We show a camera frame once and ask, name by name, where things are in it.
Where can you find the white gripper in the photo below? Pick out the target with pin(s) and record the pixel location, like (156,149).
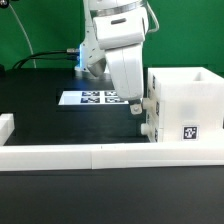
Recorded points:
(126,70)

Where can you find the white drawer cabinet box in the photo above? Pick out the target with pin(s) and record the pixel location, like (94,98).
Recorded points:
(191,103)

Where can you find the white drawer tray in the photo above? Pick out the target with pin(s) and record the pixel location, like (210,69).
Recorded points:
(150,131)
(151,105)

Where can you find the white front drawer tray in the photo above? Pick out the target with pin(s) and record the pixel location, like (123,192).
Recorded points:
(150,131)

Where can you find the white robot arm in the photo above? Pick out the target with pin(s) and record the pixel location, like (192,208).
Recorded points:
(91,58)

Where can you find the printed marker sheet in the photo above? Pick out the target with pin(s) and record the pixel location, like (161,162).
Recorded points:
(94,97)

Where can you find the white U-shaped border fence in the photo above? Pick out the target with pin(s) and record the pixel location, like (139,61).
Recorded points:
(104,156)

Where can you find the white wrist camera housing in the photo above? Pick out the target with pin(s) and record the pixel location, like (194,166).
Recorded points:
(121,30)

